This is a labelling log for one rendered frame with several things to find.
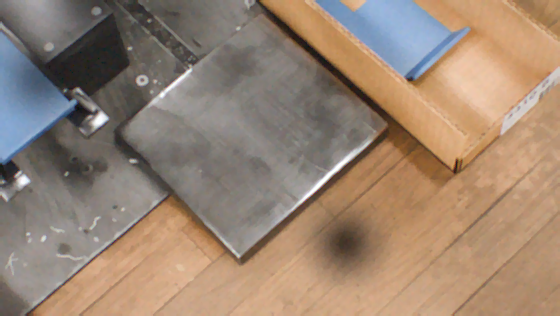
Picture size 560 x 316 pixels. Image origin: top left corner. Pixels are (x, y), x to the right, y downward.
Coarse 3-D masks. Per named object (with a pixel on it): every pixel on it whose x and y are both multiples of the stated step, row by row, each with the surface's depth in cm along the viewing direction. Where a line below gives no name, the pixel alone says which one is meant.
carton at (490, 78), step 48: (288, 0) 91; (432, 0) 96; (480, 0) 90; (336, 48) 90; (480, 48) 93; (528, 48) 89; (384, 96) 89; (432, 96) 91; (480, 96) 91; (528, 96) 87; (432, 144) 88; (480, 144) 87
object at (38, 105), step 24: (0, 48) 86; (0, 72) 85; (24, 72) 85; (0, 96) 84; (24, 96) 84; (48, 96) 84; (0, 120) 83; (24, 120) 83; (48, 120) 80; (0, 144) 82; (24, 144) 80
